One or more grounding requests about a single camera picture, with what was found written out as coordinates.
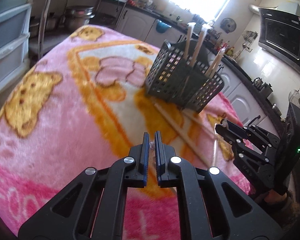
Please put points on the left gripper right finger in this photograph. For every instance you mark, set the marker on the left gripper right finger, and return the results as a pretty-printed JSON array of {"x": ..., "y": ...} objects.
[{"x": 210, "y": 204}]

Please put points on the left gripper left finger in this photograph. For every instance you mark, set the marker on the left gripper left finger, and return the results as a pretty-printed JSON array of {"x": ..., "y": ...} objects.
[{"x": 91, "y": 206}]

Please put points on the chopsticks pair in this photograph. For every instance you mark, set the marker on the chopsticks pair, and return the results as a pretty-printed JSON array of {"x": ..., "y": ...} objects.
[
  {"x": 212, "y": 68},
  {"x": 190, "y": 28},
  {"x": 200, "y": 41},
  {"x": 182, "y": 134}
]

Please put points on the dark green utensil basket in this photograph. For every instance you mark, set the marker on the dark green utensil basket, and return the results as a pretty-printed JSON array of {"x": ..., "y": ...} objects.
[{"x": 172, "y": 79}]

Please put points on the person's right hand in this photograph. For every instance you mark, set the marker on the person's right hand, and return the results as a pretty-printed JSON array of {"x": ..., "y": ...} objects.
[{"x": 271, "y": 197}]

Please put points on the black kettle pot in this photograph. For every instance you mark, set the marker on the black kettle pot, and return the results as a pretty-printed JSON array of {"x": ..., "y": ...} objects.
[{"x": 265, "y": 90}]

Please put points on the pink cartoon blanket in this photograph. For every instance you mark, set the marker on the pink cartoon blanket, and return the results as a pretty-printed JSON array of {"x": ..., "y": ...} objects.
[{"x": 84, "y": 104}]

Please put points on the black range hood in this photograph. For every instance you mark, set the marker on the black range hood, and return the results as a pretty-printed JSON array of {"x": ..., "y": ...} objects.
[{"x": 280, "y": 35}]

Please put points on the blue hanging trash bin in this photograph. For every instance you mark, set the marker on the blue hanging trash bin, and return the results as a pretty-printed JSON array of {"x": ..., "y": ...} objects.
[{"x": 161, "y": 27}]

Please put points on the steel pot stack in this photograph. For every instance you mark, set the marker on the steel pot stack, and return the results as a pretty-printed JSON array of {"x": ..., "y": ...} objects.
[{"x": 77, "y": 16}]

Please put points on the plastic drawer tower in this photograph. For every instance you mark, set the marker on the plastic drawer tower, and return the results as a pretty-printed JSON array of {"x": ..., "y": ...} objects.
[{"x": 14, "y": 37}]

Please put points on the round wall fan vent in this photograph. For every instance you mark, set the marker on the round wall fan vent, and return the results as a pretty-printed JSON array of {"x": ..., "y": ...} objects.
[{"x": 228, "y": 25}]

